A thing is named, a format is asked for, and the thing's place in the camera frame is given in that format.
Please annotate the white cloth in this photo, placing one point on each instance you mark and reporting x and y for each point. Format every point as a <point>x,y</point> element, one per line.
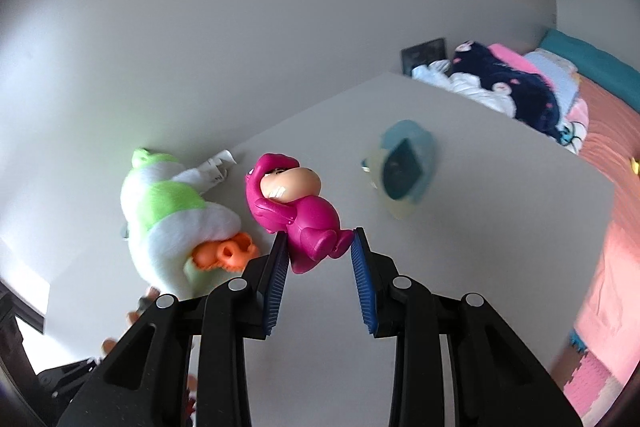
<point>470,87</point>

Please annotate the person's left hand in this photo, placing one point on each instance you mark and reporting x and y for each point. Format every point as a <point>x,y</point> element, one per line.
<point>132,317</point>

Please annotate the small yellow toy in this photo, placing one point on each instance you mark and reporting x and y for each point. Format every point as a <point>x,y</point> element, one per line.
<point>634,164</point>

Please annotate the pink foam floor mat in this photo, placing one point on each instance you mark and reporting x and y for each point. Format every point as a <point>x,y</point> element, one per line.
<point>595,382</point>

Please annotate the magenta cartoon figurine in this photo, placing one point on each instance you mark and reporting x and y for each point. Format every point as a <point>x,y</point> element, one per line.
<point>305,217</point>

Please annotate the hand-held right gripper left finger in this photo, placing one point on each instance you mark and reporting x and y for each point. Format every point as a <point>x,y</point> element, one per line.
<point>277,287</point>

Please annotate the light blue cloth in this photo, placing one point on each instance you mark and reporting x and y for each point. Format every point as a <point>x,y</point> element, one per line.
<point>555,72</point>

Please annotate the teal translucent toy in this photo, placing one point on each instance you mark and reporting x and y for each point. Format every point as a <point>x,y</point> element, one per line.
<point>405,167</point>

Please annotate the white crumpled paper slip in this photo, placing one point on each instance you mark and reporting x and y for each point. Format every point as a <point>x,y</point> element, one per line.
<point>215,169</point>

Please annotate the pink bed sheet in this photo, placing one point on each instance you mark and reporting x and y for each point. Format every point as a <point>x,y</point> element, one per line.
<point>615,157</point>

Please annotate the dark wooden furniture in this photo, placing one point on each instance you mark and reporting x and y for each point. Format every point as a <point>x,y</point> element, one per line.
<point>12,332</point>

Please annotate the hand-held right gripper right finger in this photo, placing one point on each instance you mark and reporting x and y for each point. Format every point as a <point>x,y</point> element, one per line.
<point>362,287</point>

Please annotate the green white plush toy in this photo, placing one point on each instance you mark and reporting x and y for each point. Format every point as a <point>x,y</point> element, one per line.
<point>170,202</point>

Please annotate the teal blanket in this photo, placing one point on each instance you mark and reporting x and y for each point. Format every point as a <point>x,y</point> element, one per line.
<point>595,57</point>

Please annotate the navy printed cloth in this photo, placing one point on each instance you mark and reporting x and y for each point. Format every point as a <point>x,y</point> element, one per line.
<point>520,92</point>

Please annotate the bright pink blanket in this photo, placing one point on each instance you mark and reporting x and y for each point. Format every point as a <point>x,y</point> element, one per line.
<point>510,57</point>

